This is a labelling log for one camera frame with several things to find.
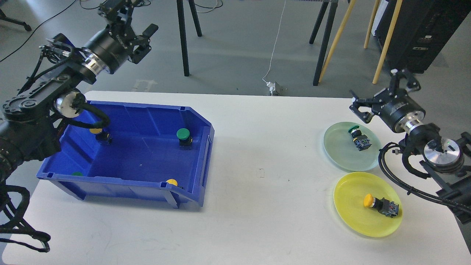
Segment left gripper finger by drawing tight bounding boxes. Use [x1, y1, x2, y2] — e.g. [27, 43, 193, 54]
[130, 24, 159, 64]
[98, 0, 142, 41]

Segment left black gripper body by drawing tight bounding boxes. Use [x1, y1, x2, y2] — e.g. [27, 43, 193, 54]
[83, 29, 128, 74]

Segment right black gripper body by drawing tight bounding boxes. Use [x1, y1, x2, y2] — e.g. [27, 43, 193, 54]
[376, 88, 425, 134]

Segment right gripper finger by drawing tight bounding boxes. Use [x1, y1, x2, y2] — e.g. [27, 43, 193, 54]
[385, 68, 422, 101]
[349, 91, 385, 123]

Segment green push button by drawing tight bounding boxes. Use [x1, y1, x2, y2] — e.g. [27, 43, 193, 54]
[176, 128, 193, 149]
[348, 125, 372, 151]

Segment yellow push button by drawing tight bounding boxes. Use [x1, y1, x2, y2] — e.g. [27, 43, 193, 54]
[166, 179, 184, 189]
[363, 194, 399, 218]
[89, 128, 112, 145]

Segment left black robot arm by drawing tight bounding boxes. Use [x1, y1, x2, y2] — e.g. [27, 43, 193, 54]
[0, 0, 158, 252]

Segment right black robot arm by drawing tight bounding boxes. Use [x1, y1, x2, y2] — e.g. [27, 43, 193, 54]
[350, 69, 471, 224]

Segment light green plate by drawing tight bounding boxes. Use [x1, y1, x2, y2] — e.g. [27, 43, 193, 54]
[323, 122, 381, 172]

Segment yellow plate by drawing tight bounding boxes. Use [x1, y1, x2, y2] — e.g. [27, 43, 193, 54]
[333, 172, 403, 238]

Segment green push button back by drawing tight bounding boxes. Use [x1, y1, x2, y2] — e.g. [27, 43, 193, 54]
[176, 128, 193, 149]

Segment yellow push button front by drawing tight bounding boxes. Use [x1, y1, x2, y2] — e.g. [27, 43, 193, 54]
[166, 179, 184, 189]

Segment black tripod stand left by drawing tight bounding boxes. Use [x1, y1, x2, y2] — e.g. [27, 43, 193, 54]
[176, 0, 202, 77]

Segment black cabinet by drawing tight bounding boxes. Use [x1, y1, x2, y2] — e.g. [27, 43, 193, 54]
[384, 0, 471, 74]

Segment wooden easel legs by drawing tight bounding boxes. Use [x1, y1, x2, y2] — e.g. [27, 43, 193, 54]
[319, 0, 403, 85]

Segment blue plastic bin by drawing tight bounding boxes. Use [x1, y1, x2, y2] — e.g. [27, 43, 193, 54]
[36, 101, 214, 209]

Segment black stand legs right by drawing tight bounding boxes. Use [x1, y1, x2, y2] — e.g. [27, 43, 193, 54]
[308, 0, 338, 86]

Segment black floor cable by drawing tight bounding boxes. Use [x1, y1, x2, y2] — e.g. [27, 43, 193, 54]
[0, 0, 107, 62]

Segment white cable with plug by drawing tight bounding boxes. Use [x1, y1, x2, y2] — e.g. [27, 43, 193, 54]
[262, 0, 288, 96]

